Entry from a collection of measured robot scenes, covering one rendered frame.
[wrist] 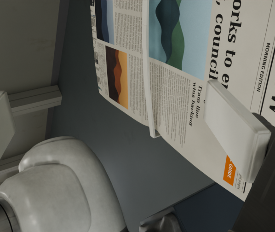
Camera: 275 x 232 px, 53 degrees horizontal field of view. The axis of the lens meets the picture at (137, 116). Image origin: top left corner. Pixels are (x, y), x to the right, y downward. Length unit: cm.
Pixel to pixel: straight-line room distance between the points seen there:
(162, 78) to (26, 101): 458
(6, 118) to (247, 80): 19
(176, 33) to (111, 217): 34
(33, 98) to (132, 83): 453
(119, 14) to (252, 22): 22
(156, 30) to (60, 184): 29
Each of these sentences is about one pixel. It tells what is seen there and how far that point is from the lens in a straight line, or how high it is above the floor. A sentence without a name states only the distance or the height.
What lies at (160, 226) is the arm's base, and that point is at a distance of 60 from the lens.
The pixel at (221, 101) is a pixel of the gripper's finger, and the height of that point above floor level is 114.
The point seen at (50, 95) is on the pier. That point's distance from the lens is 496.
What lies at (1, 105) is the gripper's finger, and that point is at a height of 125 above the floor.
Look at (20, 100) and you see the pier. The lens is 490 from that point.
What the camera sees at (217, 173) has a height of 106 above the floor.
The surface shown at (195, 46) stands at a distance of 30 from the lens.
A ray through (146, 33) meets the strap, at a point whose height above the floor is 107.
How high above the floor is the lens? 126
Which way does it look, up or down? 28 degrees down
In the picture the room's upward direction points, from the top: 107 degrees counter-clockwise
